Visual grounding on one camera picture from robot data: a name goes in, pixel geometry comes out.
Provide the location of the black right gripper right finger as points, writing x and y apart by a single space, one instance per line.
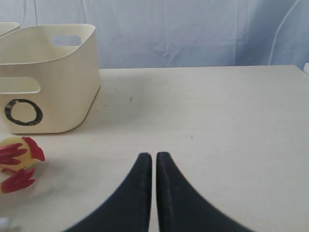
180 208

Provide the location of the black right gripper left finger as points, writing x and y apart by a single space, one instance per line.
128 208

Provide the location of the headless rubber chicken body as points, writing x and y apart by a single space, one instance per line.
20 179

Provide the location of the cream bin marked O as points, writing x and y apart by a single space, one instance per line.
49 77

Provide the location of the blue backdrop curtain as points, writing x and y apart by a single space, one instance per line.
180 33

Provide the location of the cream bin marked X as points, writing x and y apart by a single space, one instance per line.
8 27

